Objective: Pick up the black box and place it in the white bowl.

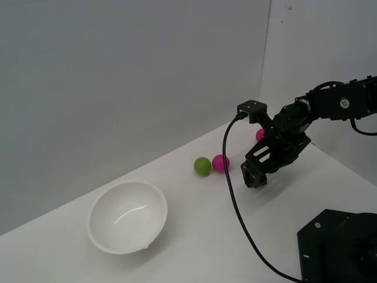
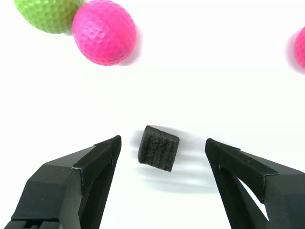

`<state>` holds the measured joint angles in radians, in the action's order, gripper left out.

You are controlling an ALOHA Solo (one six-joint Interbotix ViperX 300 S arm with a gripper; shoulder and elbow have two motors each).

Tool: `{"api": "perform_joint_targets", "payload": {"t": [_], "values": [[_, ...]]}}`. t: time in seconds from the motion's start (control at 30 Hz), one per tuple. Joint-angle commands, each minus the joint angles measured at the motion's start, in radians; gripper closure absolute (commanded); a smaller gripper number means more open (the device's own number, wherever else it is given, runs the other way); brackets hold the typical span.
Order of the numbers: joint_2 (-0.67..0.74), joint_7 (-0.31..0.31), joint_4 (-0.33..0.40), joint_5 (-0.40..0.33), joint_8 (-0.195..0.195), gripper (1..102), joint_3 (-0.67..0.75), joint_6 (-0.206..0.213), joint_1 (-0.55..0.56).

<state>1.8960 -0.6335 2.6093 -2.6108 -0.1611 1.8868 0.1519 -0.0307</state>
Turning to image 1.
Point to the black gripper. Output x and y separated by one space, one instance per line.
290 141

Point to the small black box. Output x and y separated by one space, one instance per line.
259 182

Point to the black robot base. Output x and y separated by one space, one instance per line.
341 250

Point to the white bowl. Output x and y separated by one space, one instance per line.
126 218

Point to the pink ball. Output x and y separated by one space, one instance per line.
218 163
259 135

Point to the green ball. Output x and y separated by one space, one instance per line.
202 166

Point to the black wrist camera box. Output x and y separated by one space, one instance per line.
252 110

